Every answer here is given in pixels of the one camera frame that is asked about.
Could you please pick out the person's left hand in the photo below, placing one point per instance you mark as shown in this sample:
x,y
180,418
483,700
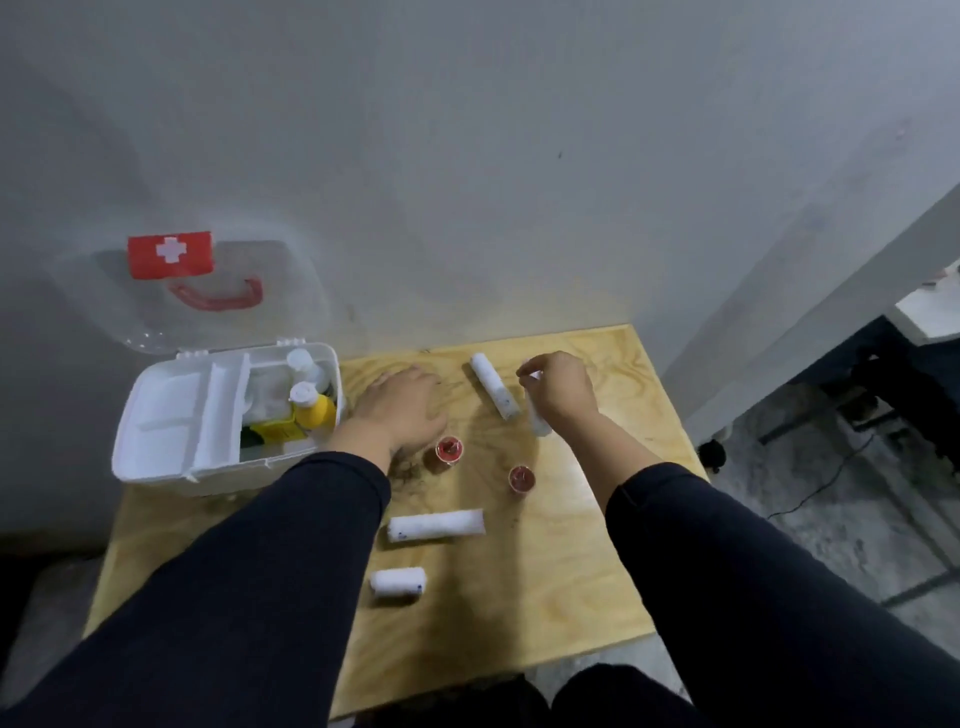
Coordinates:
x,y
405,412

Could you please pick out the person's right hand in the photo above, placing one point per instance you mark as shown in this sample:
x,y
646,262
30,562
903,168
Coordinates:
x,y
566,390

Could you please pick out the medium white gauze roll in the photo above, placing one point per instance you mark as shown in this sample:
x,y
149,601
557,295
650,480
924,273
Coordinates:
x,y
435,525
538,424

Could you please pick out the small red tape roll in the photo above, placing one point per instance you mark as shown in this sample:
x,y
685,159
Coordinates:
x,y
448,450
521,478

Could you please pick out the long white gauze roll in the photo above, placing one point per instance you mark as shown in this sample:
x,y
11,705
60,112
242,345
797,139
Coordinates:
x,y
495,386

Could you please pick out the yellow bottle white cap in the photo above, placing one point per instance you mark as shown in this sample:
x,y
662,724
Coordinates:
x,y
315,416

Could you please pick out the white bottle green stripes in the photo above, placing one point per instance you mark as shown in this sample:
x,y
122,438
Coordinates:
x,y
300,364

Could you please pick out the green yellow medicine box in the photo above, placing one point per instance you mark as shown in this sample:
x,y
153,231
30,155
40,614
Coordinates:
x,y
274,433

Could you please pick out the short white gauze roll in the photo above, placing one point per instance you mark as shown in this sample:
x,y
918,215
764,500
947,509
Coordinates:
x,y
397,582

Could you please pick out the white first aid box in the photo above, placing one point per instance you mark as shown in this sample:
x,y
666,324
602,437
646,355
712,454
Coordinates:
x,y
165,427

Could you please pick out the person's left forearm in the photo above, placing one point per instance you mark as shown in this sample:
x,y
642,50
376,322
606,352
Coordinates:
x,y
225,600

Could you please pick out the person's right forearm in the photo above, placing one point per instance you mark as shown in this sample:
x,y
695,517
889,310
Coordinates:
x,y
712,585

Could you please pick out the person's dark clothing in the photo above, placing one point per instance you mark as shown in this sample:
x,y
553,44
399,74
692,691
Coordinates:
x,y
525,701

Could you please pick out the small black round object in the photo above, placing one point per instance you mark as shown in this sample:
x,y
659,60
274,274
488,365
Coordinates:
x,y
712,455

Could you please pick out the wooden table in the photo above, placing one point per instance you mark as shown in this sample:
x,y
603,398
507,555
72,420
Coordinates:
x,y
525,600

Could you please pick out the dark chair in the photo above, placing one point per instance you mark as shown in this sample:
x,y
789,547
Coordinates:
x,y
900,390

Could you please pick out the white desk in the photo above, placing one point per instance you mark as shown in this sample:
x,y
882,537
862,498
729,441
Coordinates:
x,y
930,315

